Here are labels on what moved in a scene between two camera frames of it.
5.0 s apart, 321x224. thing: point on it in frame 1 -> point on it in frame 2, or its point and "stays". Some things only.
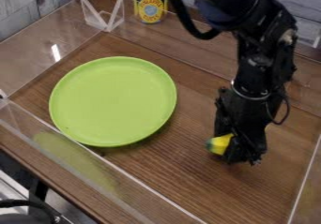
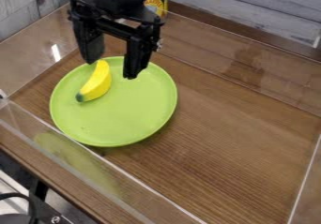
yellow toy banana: [217, 143] -> [100, 83]
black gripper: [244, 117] -> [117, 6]
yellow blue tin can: [150, 3] stays
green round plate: [112, 100] stays
